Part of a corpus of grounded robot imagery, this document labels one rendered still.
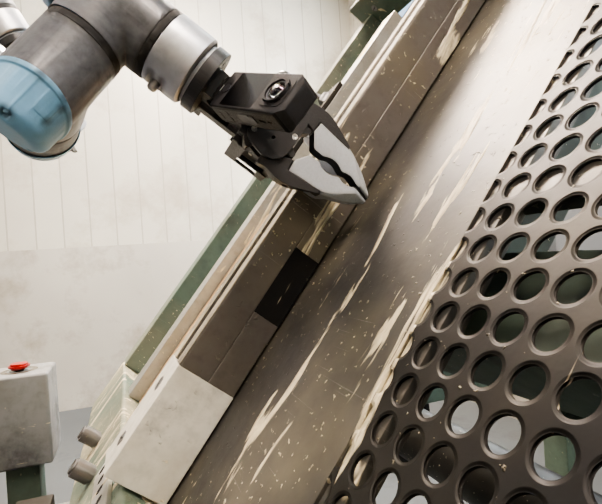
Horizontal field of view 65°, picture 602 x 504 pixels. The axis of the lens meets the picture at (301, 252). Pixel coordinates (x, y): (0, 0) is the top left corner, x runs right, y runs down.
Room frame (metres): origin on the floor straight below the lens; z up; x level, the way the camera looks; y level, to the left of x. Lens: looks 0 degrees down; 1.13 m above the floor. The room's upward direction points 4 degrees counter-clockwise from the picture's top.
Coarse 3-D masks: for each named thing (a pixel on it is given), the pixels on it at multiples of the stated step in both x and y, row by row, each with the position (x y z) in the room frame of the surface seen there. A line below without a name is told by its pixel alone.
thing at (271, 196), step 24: (384, 24) 1.01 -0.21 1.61; (360, 72) 0.99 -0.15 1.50; (336, 96) 0.96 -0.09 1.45; (264, 192) 0.96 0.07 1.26; (264, 216) 0.90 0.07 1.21; (240, 240) 0.89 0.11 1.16; (216, 264) 0.90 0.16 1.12; (192, 312) 0.85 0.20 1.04; (168, 336) 0.85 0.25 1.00; (144, 384) 0.82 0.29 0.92
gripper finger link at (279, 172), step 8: (264, 160) 0.46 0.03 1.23; (272, 160) 0.46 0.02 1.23; (280, 160) 0.47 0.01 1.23; (288, 160) 0.47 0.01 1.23; (264, 168) 0.47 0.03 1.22; (272, 168) 0.46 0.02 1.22; (280, 168) 0.47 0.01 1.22; (288, 168) 0.47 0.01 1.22; (272, 176) 0.47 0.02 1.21; (280, 176) 0.47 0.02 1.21; (288, 176) 0.47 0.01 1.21; (296, 176) 0.47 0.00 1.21; (280, 184) 0.48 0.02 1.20; (288, 184) 0.47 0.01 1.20; (296, 184) 0.47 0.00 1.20; (304, 184) 0.47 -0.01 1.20; (312, 192) 0.48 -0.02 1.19
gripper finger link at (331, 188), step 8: (296, 160) 0.47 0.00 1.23; (304, 160) 0.48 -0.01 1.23; (312, 160) 0.48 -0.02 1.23; (296, 168) 0.47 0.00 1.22; (304, 168) 0.48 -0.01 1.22; (312, 168) 0.48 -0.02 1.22; (320, 168) 0.48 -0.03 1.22; (304, 176) 0.47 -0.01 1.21; (312, 176) 0.48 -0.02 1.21; (320, 176) 0.48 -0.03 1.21; (328, 176) 0.48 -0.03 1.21; (336, 176) 0.49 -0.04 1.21; (312, 184) 0.48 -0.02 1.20; (320, 184) 0.48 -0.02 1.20; (328, 184) 0.48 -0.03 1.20; (336, 184) 0.49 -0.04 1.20; (344, 184) 0.49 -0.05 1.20; (304, 192) 0.53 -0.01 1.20; (320, 192) 0.48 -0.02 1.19; (328, 192) 0.48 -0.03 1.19; (336, 192) 0.48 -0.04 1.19; (344, 192) 0.49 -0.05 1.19; (352, 192) 0.49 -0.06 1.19; (336, 200) 0.49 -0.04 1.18; (344, 200) 0.49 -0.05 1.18; (352, 200) 0.50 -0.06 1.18; (360, 200) 0.50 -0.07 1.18
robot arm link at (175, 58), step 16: (176, 32) 0.43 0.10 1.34; (192, 32) 0.44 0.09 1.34; (160, 48) 0.43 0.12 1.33; (176, 48) 0.43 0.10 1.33; (192, 48) 0.43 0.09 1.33; (208, 48) 0.44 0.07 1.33; (144, 64) 0.44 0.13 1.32; (160, 64) 0.43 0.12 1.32; (176, 64) 0.43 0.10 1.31; (192, 64) 0.43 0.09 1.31; (160, 80) 0.45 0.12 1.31; (176, 80) 0.44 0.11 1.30; (176, 96) 0.46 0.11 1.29
